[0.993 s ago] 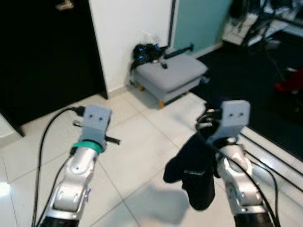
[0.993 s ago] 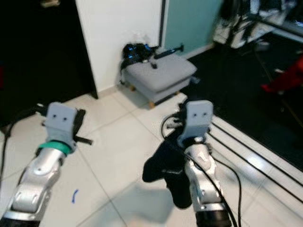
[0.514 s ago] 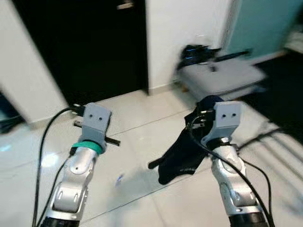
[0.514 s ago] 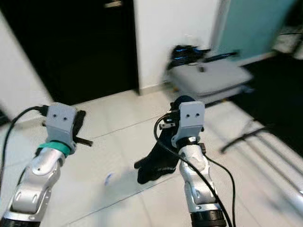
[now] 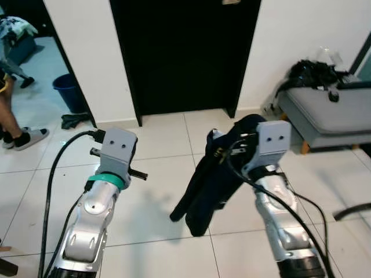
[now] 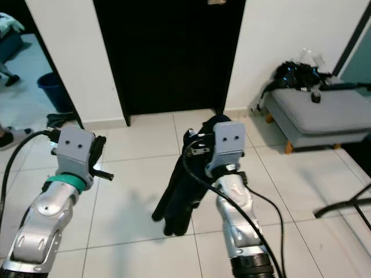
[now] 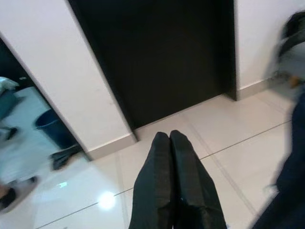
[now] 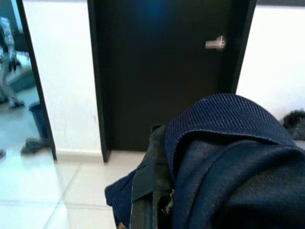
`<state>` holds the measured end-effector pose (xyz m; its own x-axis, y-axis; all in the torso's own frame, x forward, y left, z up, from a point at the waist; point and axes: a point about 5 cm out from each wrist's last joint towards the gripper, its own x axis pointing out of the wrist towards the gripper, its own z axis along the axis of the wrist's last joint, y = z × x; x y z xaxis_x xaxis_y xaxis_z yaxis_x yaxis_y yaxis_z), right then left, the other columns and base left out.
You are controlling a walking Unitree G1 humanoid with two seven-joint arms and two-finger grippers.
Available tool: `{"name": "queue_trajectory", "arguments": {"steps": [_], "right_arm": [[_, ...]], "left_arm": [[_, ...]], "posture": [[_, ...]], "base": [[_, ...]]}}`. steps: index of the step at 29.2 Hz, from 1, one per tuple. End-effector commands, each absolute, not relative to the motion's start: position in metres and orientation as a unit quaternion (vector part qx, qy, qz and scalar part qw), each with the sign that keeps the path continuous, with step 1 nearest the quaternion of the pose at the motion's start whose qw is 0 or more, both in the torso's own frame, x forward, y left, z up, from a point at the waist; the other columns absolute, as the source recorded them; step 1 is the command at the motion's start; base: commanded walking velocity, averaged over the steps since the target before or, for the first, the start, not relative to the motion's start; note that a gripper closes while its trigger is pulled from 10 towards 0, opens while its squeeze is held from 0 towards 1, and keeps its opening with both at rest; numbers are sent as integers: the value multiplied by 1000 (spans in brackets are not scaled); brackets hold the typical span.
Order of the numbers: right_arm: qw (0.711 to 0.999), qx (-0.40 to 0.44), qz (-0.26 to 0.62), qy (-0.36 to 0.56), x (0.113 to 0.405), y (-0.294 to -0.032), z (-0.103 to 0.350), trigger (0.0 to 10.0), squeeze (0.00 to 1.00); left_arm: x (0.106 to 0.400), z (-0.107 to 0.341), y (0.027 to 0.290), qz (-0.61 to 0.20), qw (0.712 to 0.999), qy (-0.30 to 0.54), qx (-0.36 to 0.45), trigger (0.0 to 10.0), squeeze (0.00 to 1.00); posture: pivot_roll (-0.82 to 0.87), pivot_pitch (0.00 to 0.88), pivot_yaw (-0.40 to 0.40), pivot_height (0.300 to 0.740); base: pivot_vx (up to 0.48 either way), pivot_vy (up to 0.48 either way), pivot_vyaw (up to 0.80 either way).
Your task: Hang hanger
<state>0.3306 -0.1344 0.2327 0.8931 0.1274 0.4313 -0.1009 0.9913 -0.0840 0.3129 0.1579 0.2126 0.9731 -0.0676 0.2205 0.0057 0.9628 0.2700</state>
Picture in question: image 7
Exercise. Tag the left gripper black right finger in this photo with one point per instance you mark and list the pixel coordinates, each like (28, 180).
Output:
(195, 186)

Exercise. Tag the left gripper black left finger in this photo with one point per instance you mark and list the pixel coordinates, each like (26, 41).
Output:
(152, 179)

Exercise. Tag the navy blue printed sweater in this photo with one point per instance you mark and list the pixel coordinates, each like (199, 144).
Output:
(290, 167)

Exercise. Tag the black slipper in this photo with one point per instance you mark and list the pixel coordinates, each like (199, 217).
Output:
(69, 156)
(7, 200)

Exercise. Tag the blue plastic bucket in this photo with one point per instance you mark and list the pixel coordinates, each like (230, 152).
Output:
(54, 128)

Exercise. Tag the dark wooden door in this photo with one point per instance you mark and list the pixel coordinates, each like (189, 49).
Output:
(155, 59)

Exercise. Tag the grey upholstered ottoman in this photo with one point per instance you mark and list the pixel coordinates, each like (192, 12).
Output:
(293, 57)

